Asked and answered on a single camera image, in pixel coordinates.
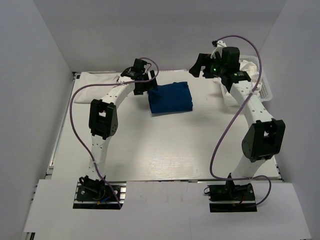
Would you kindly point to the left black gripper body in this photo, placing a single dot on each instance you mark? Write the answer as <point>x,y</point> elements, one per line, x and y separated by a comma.
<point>145,86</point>

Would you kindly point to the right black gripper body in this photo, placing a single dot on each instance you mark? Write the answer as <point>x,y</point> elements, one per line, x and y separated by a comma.
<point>214,68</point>

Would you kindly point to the blue t-shirt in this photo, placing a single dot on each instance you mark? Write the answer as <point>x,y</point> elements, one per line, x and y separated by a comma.
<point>170,98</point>

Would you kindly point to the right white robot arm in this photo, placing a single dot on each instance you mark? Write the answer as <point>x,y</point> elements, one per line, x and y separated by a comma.
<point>265,134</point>

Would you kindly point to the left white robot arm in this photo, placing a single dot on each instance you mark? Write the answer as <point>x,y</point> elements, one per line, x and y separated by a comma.
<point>103,117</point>

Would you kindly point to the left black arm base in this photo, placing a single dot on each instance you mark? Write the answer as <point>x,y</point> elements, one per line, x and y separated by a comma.
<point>86,199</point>

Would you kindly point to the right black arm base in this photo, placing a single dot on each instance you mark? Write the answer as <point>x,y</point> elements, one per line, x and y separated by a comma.
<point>231,199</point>

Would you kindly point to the white plastic basket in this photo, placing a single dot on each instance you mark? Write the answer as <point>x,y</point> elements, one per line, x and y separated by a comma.
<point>263,91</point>

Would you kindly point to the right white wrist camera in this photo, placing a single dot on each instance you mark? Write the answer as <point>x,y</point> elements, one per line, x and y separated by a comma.
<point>218,46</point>

